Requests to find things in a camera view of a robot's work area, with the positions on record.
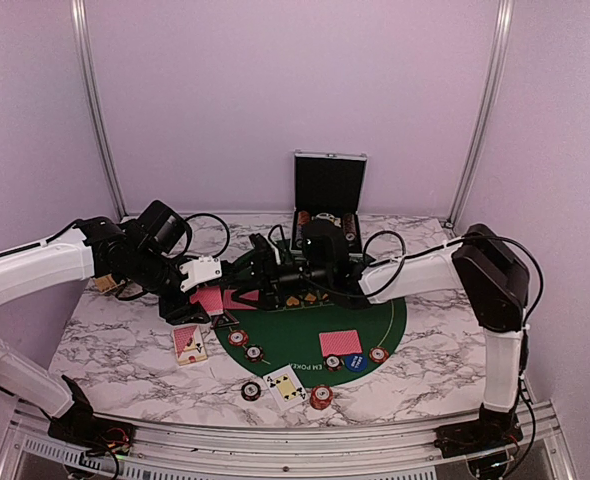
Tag blue small blind button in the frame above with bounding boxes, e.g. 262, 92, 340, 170
343, 354, 368, 373

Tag left aluminium frame post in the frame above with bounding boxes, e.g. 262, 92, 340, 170
71, 0, 128, 219

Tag red 5 chips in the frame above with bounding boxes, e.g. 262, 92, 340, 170
369, 347, 389, 364
228, 330, 249, 347

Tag black 100 chips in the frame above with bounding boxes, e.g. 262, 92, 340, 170
245, 345, 264, 363
323, 355, 344, 372

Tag red card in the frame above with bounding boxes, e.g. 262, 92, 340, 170
223, 290, 259, 310
319, 329, 363, 357

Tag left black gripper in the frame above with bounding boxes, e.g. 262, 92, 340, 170
128, 247, 210, 325

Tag playing card box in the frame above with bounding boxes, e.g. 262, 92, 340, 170
172, 325, 208, 366

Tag woven bamboo basket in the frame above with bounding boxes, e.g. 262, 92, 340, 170
93, 274, 120, 293

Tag round green poker mat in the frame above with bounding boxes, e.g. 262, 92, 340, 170
215, 293, 407, 388

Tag red playing card deck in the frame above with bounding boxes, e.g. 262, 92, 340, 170
190, 286, 224, 316

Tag right aluminium frame post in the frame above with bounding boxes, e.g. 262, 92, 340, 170
444, 0, 515, 229

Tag front aluminium rail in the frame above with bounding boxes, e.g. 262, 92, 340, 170
0, 404, 576, 480

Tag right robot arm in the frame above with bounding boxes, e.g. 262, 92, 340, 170
229, 220, 534, 458

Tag right chip row in case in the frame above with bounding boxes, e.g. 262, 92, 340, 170
342, 213, 357, 244

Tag four of clubs card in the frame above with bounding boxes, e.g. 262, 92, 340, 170
262, 365, 308, 411

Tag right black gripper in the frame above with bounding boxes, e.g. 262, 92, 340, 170
226, 252, 330, 312

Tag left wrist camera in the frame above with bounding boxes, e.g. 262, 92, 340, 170
179, 256, 222, 292

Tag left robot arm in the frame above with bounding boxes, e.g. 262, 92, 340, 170
0, 200, 226, 454

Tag black red 100 chip stack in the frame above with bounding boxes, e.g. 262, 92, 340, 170
241, 381, 262, 402

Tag chip row in case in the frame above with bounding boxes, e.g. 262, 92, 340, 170
342, 213, 357, 244
296, 211, 311, 236

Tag card deck in case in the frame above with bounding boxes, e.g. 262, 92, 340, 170
315, 212, 336, 222

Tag aluminium poker chip case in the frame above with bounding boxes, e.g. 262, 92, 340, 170
290, 150, 368, 258

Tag triangular black red dealer button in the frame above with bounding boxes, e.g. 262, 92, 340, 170
211, 312, 239, 330

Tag aluminium frame post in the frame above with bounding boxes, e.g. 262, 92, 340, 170
71, 0, 128, 219
444, 0, 515, 229

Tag red yellow 5 chip stack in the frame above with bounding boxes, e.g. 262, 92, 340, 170
310, 385, 334, 410

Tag left chip row in case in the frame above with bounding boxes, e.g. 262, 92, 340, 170
296, 211, 311, 236

